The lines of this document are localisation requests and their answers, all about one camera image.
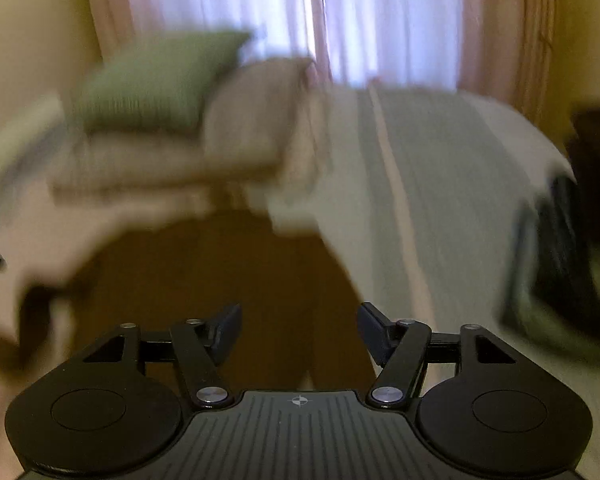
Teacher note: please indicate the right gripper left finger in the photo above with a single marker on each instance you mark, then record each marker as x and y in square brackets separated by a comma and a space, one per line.
[123, 401]

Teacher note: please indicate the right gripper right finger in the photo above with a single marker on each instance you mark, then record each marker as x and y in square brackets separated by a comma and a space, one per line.
[474, 402]

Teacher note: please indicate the brown long-sleeve cardigan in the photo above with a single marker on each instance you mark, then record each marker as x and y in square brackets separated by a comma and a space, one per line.
[298, 304]

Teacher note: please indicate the folded dark clothes stack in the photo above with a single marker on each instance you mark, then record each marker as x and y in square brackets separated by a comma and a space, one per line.
[553, 293]

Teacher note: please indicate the striped grey pink bedspread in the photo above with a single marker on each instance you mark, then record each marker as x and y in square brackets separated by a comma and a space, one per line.
[417, 193]

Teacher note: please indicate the white padded headboard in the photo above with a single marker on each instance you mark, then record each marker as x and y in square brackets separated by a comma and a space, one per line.
[32, 135]

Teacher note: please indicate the folded beige blanket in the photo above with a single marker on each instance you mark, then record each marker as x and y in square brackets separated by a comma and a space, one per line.
[262, 125]

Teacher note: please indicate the green knit cushion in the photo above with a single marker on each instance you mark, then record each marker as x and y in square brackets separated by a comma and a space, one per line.
[159, 83]

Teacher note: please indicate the pink window curtain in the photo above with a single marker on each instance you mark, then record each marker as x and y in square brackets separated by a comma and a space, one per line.
[496, 48]

